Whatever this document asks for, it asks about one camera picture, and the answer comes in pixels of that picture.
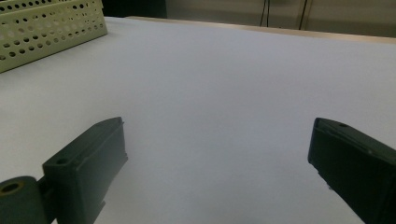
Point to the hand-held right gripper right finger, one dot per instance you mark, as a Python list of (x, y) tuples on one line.
[(351, 158)]

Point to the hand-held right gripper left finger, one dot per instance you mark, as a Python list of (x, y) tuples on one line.
[(87, 168)]

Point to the pale green perforated plastic basket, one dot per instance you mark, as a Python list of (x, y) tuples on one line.
[(46, 31)]

